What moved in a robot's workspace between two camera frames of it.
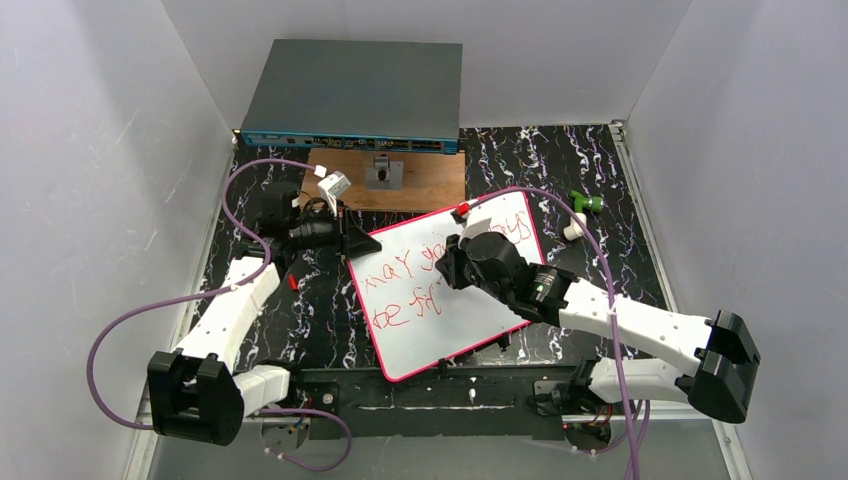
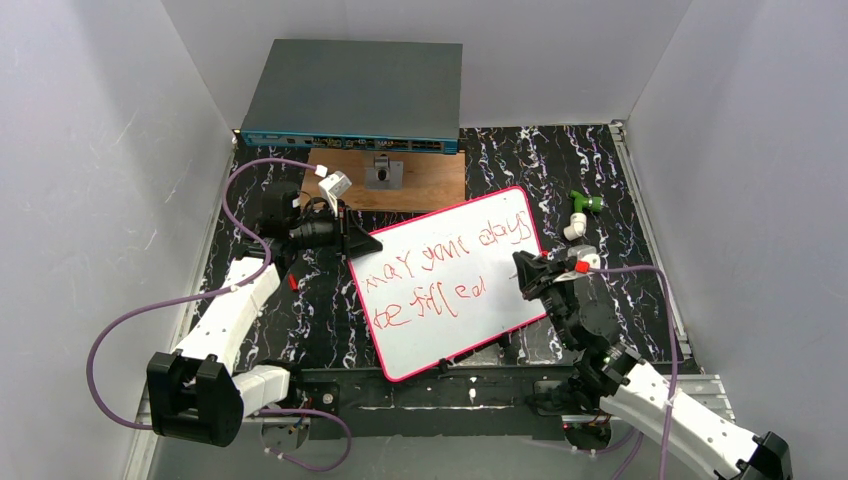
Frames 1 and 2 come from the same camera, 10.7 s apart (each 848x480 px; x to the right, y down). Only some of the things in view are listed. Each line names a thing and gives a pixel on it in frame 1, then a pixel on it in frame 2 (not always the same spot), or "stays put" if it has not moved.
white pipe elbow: (575, 231) stays put
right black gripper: (452, 263) -> (544, 277)
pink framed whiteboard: (416, 320) stays put
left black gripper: (343, 234) stays put
